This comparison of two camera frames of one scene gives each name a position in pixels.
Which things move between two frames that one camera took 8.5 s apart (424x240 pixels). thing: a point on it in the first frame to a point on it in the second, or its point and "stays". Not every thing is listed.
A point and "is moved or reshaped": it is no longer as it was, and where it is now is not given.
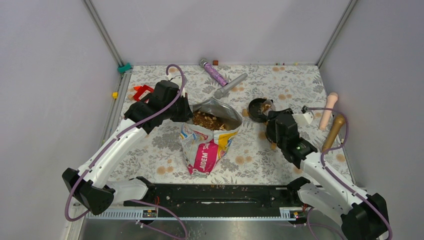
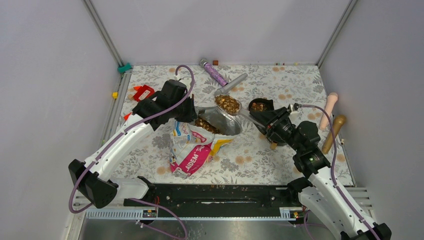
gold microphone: x=339 y=122 stays
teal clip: x=122 y=69 stays
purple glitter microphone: x=215 y=74 stays
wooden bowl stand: x=245 y=113 to x=273 y=145
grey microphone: x=219 y=92 stays
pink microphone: x=332 y=98 stays
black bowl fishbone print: x=255 y=111 stays
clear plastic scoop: x=268 y=105 is moved or reshaped
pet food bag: x=205 y=140 is moved or reshaped
